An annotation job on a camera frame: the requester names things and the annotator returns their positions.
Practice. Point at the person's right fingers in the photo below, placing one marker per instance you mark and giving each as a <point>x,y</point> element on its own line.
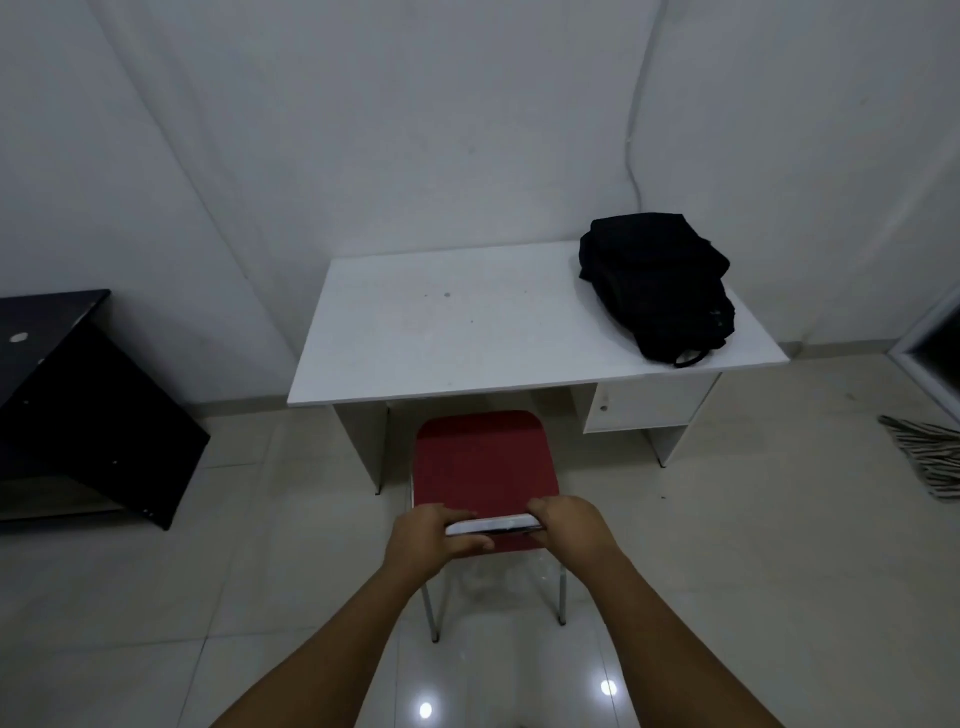
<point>546,511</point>

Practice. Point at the black backpack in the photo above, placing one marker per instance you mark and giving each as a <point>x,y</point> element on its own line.
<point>660,285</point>

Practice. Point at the person's right hand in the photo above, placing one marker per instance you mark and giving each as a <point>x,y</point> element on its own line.
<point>581,536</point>

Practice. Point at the red metal-frame chair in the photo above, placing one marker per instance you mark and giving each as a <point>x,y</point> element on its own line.
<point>484,465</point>

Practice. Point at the person's left forearm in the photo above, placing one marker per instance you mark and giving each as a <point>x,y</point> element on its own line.
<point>322,645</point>

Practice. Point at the person's right forearm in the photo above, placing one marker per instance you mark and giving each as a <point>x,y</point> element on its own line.
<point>667,645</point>

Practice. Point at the black desk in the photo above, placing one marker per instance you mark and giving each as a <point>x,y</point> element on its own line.
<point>82,420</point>

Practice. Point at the striped floor cloth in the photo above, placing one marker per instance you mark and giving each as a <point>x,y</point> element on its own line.
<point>926,454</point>

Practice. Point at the person's left hand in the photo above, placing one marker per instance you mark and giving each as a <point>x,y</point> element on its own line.
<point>420,540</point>

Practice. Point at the white desk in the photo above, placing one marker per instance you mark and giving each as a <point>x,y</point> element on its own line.
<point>480,322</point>

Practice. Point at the person's left thumb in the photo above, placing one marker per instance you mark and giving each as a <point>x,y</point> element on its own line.
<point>472,547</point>

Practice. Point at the white desk drawer cabinet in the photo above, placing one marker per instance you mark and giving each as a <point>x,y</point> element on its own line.
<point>649,401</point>

